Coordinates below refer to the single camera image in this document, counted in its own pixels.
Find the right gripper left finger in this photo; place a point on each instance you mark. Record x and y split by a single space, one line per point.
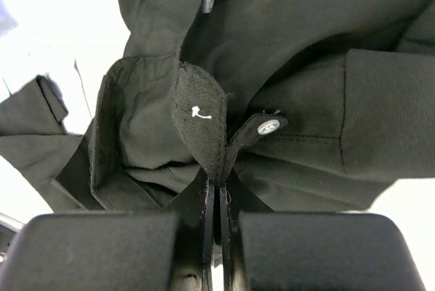
193 238

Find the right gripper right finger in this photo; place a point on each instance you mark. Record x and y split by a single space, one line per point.
235 198

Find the black shirt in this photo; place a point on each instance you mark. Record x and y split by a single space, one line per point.
317 105

